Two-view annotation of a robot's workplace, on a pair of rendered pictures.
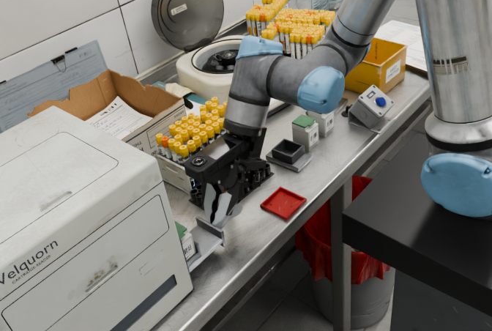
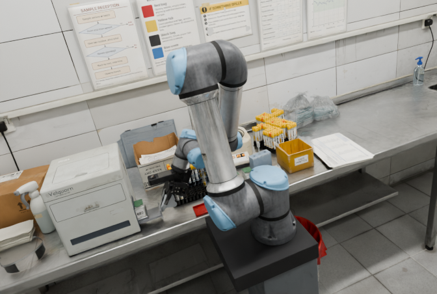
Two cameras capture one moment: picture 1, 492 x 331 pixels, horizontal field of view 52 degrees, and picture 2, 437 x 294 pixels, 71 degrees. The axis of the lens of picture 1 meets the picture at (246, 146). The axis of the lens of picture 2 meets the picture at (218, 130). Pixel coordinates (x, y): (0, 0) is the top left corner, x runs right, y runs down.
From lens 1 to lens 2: 0.71 m
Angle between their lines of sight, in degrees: 28
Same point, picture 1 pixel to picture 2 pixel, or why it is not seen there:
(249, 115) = (177, 162)
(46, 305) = (67, 209)
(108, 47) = (179, 123)
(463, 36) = (203, 145)
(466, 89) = (208, 168)
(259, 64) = (182, 142)
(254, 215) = (187, 211)
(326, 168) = not seen: hidden behind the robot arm
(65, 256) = (75, 194)
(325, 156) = not seen: hidden behind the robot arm
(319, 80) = (193, 153)
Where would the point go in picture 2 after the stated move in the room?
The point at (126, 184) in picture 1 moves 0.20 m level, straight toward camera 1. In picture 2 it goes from (104, 175) to (73, 211)
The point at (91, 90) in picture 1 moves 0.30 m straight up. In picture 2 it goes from (164, 140) to (151, 89)
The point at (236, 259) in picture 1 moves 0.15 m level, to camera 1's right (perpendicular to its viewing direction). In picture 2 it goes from (164, 226) to (196, 232)
